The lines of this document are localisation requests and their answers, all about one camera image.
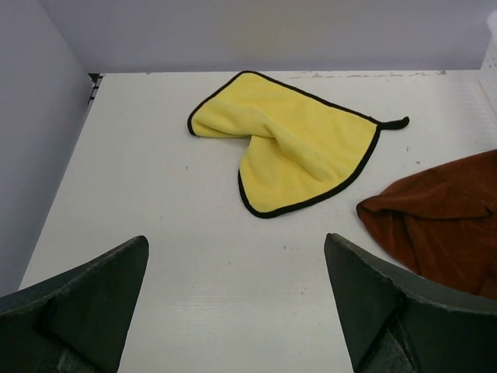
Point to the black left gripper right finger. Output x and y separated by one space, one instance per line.
396 321

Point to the yellow microfiber towel black trim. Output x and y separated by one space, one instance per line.
302 149

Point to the brown microfiber towel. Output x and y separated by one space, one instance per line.
441 223

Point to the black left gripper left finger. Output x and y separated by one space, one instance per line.
77 321

